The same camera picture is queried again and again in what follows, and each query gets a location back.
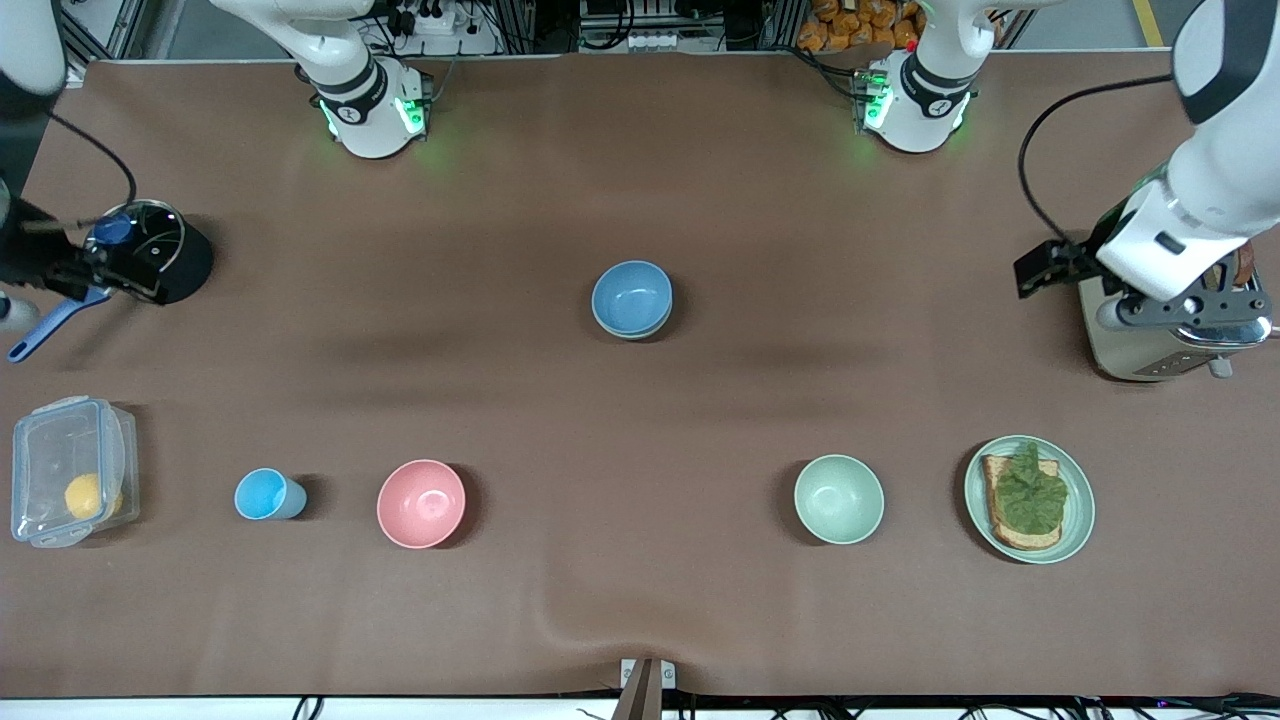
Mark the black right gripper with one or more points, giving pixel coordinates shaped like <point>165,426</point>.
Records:
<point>28,258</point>

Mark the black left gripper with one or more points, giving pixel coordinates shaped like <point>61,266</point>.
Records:
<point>1082,254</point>

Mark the blue bowl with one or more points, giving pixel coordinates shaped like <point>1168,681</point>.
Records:
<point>632,298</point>

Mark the pale green bowl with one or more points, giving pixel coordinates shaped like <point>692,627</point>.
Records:
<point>632,338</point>
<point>839,500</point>

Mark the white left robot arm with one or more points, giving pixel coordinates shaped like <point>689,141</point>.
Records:
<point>1200,200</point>

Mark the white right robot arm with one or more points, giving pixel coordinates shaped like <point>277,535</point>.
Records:
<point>365,115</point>

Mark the pink bowl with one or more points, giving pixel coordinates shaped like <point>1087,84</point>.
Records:
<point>421,504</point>

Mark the cream and chrome toaster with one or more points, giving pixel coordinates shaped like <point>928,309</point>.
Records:
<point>1130,350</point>

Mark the bread slice with brown crust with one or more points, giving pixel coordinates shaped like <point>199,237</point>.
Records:
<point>1238,272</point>

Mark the clear plastic lidded container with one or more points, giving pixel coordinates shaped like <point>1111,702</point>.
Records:
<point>50,450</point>

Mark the yellow lemon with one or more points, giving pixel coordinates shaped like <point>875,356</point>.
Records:
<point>85,496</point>

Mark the green lettuce leaf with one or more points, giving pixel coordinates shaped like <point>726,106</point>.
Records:
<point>1030,495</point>

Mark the pale green plate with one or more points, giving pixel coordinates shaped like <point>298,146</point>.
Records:
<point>1080,510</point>

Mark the light blue cup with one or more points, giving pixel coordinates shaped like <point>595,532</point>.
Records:
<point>262,494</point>

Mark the toasted bread slice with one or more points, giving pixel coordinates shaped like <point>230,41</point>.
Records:
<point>1010,535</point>

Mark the orange packaged snacks pile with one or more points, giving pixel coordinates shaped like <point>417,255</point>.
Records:
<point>850,25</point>

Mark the white power strip with plugs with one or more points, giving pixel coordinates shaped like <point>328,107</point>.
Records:
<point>440,40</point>

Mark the small white socket strip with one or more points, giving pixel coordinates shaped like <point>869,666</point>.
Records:
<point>660,42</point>

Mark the brown table cover mat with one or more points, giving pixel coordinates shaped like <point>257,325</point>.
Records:
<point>640,450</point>

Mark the metal table clamp bracket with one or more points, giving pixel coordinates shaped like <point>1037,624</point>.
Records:
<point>630,672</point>

